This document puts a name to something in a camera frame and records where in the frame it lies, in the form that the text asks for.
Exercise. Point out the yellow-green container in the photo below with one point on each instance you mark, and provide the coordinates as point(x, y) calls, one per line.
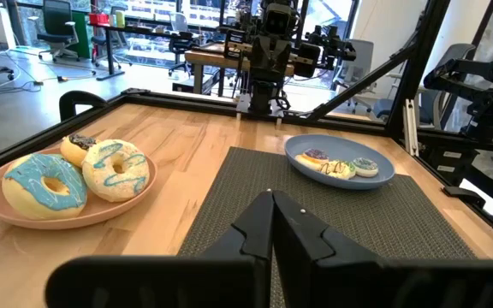
point(120, 19)

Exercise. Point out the green cabinet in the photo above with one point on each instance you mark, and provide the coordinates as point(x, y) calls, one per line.
point(81, 38)

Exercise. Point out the small blue sprinkled donut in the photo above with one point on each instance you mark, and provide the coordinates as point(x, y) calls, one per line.
point(365, 167)

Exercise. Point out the white aluminium bracket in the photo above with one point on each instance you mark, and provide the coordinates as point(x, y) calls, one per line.
point(410, 128)

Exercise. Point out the red box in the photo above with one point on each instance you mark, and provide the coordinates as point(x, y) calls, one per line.
point(98, 19)

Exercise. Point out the black box with labels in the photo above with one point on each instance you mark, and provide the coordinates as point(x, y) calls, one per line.
point(430, 160)

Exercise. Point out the blue round plate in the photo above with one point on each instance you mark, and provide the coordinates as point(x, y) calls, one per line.
point(340, 143)

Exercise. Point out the large white blue-drizzled donut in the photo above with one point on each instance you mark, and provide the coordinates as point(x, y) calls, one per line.
point(101, 184)

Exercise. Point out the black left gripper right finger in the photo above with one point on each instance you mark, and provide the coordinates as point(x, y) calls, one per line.
point(302, 244)

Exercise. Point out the grey-backed office chair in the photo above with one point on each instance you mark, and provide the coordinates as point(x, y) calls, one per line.
point(180, 21)

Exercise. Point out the black table-level camera mount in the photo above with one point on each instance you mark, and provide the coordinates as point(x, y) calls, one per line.
point(465, 196)

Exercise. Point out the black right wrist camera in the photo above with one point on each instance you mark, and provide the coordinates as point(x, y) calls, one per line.
point(278, 19)

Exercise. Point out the wooden work table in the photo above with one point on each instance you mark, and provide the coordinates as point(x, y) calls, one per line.
point(203, 57)

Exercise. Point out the small purple iced donut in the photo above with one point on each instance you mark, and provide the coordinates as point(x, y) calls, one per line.
point(315, 155)

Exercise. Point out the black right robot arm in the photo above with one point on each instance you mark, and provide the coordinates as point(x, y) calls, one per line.
point(263, 96)

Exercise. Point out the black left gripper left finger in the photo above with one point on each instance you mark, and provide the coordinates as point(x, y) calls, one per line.
point(251, 239)

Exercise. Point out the black office chair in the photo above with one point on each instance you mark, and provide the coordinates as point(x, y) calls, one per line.
point(56, 17)

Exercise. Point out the small white chocolate-drizzled donut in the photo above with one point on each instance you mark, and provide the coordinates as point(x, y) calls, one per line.
point(336, 171)

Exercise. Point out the black curved bracket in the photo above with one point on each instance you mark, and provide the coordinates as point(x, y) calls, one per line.
point(64, 104)

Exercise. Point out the large blue iced donut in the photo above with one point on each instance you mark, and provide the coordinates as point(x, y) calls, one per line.
point(19, 197)

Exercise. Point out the large chocolate iced donut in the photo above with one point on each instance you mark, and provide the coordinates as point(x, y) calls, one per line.
point(73, 152)

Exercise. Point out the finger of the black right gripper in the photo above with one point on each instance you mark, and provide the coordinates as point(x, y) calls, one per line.
point(281, 57)
point(260, 55)

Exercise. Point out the grey office chair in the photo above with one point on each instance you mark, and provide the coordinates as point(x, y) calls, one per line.
point(360, 55)
point(456, 53)

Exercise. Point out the pink round plate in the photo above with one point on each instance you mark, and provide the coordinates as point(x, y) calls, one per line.
point(101, 209)

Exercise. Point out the grey woven placemat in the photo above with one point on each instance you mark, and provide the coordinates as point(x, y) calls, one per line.
point(400, 222)

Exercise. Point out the black background robot arm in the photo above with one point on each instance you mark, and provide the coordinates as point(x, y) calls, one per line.
point(465, 81)
point(332, 45)

